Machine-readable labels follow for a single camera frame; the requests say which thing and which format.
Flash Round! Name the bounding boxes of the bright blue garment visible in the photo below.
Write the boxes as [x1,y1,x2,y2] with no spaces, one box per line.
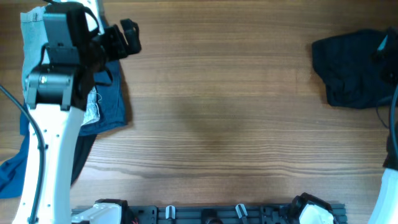
[1,113,29,199]

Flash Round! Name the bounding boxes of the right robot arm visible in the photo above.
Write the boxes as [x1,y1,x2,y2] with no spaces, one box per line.
[287,27,397,224]

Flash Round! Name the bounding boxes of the black garment under pile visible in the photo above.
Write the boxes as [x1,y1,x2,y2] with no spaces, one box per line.
[71,134,97,185]

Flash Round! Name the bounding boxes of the light blue denim shorts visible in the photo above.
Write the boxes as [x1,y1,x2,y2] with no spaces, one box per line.
[20,6,100,126]

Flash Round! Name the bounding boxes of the black shorts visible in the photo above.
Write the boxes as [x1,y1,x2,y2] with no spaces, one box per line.
[312,29,397,109]

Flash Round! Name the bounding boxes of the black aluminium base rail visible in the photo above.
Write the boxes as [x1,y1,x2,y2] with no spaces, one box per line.
[70,203,348,224]

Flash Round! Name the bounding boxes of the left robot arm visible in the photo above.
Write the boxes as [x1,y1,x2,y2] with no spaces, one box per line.
[14,1,141,223]

